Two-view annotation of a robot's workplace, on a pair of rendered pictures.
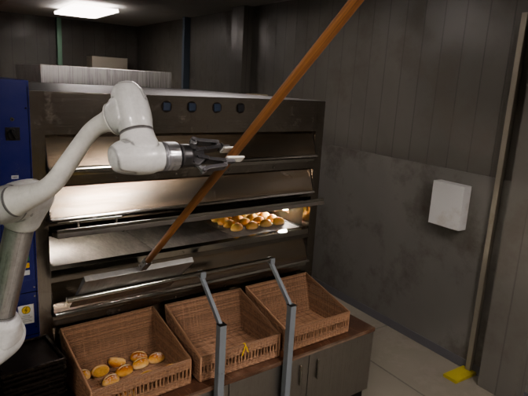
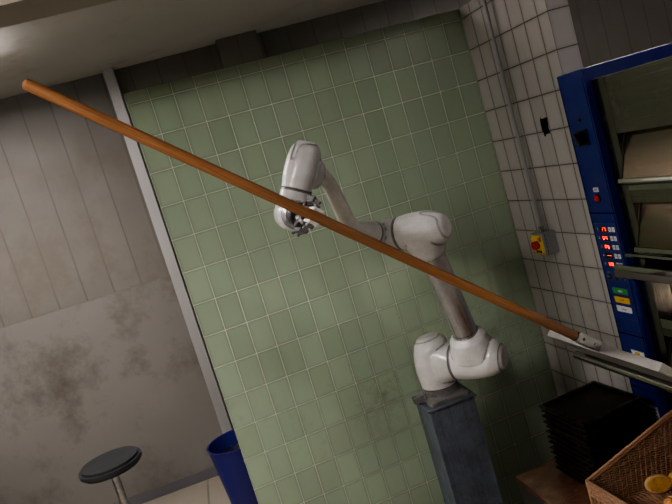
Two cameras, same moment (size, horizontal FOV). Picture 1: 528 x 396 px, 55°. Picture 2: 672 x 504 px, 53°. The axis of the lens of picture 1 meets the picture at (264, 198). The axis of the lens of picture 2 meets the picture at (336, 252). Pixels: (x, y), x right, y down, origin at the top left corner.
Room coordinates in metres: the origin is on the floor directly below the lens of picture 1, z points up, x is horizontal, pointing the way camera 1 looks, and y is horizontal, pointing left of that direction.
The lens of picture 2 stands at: (2.46, -1.57, 2.10)
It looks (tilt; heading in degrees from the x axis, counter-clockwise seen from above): 8 degrees down; 114
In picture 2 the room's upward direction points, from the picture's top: 16 degrees counter-clockwise
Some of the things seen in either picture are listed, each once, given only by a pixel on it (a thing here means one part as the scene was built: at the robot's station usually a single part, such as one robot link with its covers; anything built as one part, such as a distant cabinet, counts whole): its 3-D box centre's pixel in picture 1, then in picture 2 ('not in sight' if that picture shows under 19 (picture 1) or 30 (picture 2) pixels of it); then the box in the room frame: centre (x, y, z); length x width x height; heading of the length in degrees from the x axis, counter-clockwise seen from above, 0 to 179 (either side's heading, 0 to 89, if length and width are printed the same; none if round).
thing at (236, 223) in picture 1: (238, 214); not in sight; (3.72, 0.19, 1.21); 0.61 x 0.48 x 0.06; 37
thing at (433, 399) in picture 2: not in sight; (437, 391); (1.56, 1.04, 1.03); 0.22 x 0.18 x 0.06; 34
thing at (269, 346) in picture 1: (221, 330); not in sight; (2.81, 0.21, 0.72); 0.56 x 0.49 x 0.28; 126
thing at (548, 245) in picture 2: not in sight; (544, 242); (2.07, 1.55, 1.46); 0.10 x 0.07 x 0.10; 127
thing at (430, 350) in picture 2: not in sight; (434, 359); (1.59, 1.05, 1.17); 0.18 x 0.16 x 0.22; 169
